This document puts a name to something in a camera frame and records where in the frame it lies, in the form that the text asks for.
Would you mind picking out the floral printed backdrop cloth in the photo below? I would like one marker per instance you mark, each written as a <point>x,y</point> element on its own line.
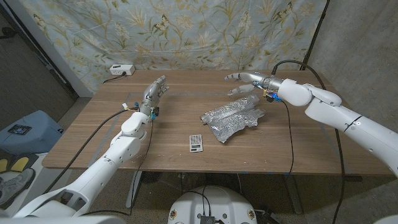
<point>186,34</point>

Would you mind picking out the yellow foot pedal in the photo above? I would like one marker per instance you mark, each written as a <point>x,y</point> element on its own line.
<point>19,164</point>
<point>2,165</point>

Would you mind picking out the black card with print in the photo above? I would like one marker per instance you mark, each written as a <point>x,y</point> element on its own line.
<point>19,129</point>

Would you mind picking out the white table leg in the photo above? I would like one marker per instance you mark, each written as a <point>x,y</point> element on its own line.
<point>133,189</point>

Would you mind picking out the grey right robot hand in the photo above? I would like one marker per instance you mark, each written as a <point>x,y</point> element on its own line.
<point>267,82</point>

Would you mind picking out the grey table leg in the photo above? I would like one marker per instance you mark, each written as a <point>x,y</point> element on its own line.
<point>293,196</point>

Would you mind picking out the white power outlet box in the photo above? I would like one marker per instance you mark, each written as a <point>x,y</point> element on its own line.
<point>122,69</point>

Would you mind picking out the small white calculator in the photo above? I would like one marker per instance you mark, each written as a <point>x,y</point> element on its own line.
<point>196,143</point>

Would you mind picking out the black backdrop stand pole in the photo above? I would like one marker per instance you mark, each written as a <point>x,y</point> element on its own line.
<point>314,35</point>

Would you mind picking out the grey-white slanted frame post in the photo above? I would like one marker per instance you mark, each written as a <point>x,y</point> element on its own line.
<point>49,49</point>

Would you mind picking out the grey sneaker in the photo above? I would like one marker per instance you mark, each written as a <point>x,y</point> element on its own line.
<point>15,185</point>

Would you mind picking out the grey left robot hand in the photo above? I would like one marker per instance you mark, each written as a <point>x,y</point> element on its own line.
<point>150,95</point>

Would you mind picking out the aluminum foil sheet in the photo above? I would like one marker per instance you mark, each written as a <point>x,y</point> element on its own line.
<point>231,119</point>

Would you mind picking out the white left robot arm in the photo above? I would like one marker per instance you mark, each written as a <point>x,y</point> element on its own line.
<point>102,169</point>

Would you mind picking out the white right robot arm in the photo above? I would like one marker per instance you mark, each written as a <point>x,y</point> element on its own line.
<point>342,118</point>

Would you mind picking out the white robot torso base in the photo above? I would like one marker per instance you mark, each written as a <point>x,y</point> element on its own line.
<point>217,202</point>

